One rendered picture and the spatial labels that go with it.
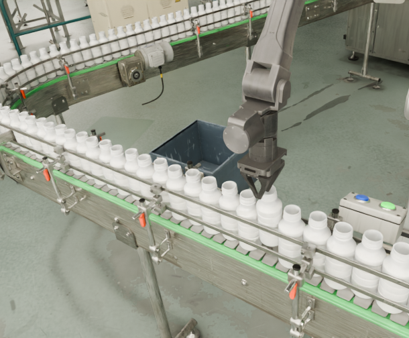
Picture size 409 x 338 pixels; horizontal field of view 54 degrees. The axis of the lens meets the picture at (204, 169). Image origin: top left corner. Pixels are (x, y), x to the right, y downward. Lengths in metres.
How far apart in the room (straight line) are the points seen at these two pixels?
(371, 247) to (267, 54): 0.43
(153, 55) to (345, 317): 1.91
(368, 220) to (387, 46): 3.89
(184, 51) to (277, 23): 2.07
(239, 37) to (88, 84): 1.16
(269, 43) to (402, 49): 4.00
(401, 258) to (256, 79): 0.43
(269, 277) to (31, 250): 2.07
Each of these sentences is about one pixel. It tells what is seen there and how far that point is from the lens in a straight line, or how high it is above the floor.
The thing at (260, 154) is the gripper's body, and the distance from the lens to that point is 0.82.
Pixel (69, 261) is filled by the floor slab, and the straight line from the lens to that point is 2.67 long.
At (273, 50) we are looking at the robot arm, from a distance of 0.76.
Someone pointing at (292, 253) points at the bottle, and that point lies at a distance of 0.97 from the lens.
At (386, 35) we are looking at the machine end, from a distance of 4.80.
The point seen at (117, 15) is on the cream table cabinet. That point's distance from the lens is 5.05.
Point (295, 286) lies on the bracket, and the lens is 0.89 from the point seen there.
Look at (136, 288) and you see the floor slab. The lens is 2.37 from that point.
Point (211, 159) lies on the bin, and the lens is 1.86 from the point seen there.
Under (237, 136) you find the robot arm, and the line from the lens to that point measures 0.73.
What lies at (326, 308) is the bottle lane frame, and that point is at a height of 0.95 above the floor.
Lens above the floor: 1.76
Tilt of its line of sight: 34 degrees down
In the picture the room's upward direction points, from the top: 7 degrees counter-clockwise
